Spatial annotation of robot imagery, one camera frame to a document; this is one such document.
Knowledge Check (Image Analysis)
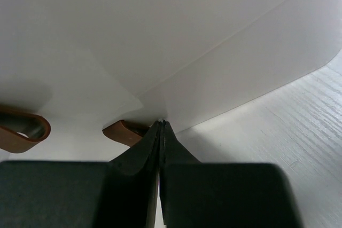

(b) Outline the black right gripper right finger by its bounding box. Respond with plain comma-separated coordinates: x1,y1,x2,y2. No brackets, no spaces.
159,121,304,227

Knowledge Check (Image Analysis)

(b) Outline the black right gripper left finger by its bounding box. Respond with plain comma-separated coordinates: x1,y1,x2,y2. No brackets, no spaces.
1,122,162,227

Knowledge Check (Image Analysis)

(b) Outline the white drawer cabinet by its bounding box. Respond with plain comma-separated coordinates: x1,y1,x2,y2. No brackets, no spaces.
1,0,341,160

